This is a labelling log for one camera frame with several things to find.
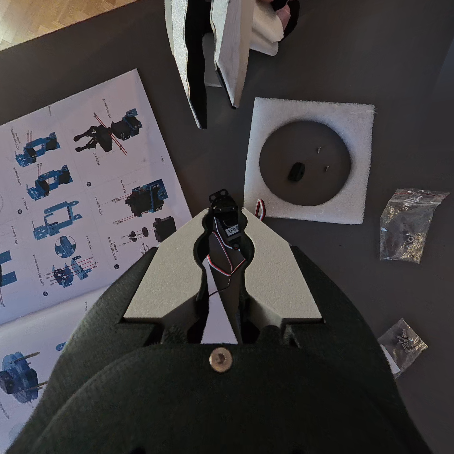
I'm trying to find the printed instruction sheet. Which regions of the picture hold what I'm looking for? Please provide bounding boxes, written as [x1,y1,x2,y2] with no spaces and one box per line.
[0,68,239,437]

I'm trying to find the scattered clear screw bags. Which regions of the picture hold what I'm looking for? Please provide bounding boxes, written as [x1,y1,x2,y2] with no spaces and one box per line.
[377,318,429,379]

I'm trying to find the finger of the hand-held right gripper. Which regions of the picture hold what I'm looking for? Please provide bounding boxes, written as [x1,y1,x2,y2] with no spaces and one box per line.
[209,0,255,109]
[164,0,214,130]

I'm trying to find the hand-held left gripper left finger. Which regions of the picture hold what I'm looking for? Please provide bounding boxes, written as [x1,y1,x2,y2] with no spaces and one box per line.
[123,209,210,334]

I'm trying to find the white foam square with hole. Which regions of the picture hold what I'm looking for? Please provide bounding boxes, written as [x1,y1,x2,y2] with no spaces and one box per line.
[244,97,376,225]

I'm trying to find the dark brown desk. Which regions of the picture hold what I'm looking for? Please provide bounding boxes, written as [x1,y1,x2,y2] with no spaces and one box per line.
[0,0,454,454]

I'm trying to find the black servo motor with wires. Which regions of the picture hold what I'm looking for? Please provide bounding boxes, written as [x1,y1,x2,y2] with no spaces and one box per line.
[197,199,267,303]

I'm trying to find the small clear zip bag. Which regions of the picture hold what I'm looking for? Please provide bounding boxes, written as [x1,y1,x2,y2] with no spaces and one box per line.
[380,188,450,264]

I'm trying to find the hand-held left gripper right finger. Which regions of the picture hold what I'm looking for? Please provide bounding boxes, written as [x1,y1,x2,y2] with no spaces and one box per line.
[240,207,323,332]

